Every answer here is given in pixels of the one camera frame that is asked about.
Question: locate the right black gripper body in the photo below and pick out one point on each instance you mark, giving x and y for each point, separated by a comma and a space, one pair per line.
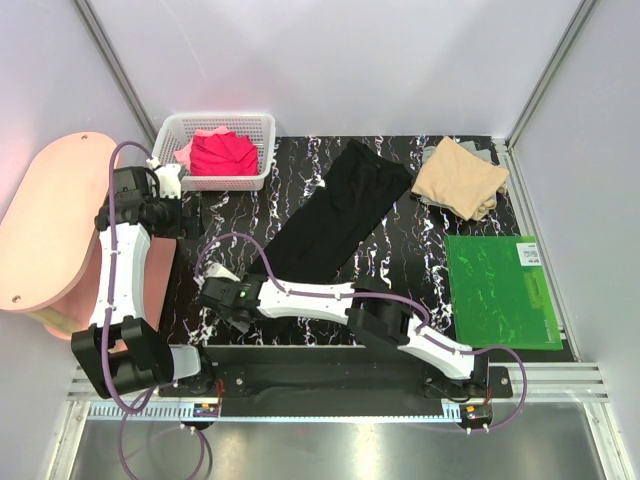
229, 318

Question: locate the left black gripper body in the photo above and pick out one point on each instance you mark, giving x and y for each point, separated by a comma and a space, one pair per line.
190, 223

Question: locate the black daisy t-shirt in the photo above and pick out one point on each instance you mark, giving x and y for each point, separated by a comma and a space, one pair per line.
359, 190

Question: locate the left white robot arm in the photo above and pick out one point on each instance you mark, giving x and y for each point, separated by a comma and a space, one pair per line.
120, 352

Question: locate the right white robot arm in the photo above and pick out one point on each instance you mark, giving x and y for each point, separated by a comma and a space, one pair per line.
377, 317

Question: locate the pink t-shirt in basket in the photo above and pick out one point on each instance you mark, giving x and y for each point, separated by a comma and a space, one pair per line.
183, 156

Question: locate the red t-shirt in basket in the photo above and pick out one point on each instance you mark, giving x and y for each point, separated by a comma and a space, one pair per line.
224, 155

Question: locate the white plastic basket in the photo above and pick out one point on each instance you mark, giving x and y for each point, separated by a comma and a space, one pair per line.
178, 129

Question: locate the pink tiered shelf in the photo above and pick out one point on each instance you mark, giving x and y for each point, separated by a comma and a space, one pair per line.
50, 249

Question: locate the black marble table mat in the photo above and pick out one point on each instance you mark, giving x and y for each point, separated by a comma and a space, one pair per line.
406, 250

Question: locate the beige folded t-shirt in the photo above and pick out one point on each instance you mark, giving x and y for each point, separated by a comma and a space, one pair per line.
460, 182

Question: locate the green cutting mat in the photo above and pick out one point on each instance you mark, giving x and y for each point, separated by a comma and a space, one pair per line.
499, 293

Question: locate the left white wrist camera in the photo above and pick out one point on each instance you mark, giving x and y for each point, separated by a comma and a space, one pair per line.
169, 178

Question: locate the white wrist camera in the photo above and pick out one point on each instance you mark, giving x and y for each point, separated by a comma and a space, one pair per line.
169, 178
214, 270

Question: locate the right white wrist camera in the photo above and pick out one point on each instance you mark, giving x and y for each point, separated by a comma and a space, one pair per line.
214, 270

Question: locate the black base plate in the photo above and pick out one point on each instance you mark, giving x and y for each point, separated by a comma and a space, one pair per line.
301, 382

